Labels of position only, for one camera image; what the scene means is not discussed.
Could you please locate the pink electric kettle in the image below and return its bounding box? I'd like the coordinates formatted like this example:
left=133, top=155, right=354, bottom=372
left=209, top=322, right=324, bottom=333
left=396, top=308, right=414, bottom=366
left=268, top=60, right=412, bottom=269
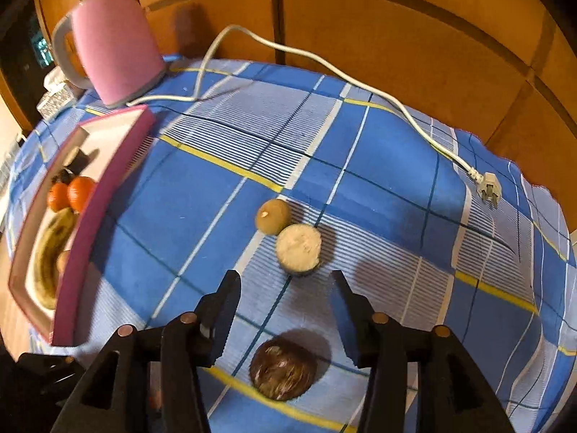
left=52, top=0, right=168, bottom=109

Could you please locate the tissue box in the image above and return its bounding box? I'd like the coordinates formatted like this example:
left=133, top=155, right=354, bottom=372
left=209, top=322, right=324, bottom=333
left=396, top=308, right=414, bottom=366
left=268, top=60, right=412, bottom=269
left=36, top=67, right=78, bottom=119

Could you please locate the orange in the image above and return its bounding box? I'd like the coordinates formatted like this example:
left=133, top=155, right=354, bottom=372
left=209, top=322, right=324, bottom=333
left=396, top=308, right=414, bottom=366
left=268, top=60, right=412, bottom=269
left=67, top=176, right=97, bottom=214
left=47, top=183, right=72, bottom=213

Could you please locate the ripe banana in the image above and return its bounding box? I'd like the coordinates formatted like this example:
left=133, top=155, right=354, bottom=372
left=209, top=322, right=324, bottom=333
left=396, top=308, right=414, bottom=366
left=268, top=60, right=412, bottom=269
left=34, top=207, right=77, bottom=310

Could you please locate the cut sugarcane piece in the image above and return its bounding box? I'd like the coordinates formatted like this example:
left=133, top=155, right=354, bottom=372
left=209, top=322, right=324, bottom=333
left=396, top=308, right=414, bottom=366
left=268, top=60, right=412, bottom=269
left=62, top=145, right=88, bottom=167
left=275, top=223, right=323, bottom=277

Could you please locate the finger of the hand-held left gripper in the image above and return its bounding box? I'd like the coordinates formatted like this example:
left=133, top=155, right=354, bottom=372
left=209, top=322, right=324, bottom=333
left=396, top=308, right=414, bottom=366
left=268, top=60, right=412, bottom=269
left=331, top=270, right=515, bottom=433
left=49, top=270, right=243, bottom=433

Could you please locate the pink white tray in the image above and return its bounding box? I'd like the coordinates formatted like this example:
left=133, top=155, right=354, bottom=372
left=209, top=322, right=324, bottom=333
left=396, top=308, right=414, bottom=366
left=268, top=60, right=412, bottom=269
left=8, top=105, right=156, bottom=347

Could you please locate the white power cable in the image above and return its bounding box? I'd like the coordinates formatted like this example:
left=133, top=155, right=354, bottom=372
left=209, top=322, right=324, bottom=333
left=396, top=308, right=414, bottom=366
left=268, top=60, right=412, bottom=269
left=126, top=25, right=501, bottom=209

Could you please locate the blue plaid tablecloth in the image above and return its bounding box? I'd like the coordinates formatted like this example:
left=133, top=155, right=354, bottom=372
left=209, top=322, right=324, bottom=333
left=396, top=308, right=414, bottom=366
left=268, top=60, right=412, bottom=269
left=0, top=56, right=577, bottom=433

